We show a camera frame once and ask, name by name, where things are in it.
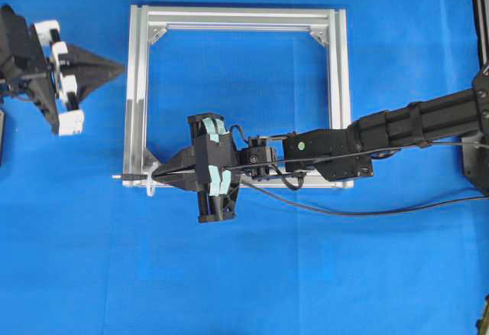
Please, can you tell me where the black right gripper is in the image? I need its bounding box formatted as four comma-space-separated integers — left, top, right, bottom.
152, 113, 241, 223

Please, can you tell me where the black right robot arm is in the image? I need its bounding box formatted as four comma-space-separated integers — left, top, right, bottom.
147, 68, 488, 223

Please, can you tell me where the black wire with plug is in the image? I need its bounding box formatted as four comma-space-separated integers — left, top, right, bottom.
112, 173, 489, 217

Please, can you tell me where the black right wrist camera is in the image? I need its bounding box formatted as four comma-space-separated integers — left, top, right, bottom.
238, 136, 277, 181

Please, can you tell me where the white zip tie loop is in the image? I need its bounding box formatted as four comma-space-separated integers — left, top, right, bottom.
146, 161, 160, 197

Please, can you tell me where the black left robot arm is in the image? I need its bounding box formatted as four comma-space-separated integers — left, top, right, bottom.
1, 5, 125, 136

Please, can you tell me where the aluminium extrusion frame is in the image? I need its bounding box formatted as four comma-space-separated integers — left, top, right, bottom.
123, 5, 351, 174

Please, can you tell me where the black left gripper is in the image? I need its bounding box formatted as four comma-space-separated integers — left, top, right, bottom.
26, 20, 125, 136

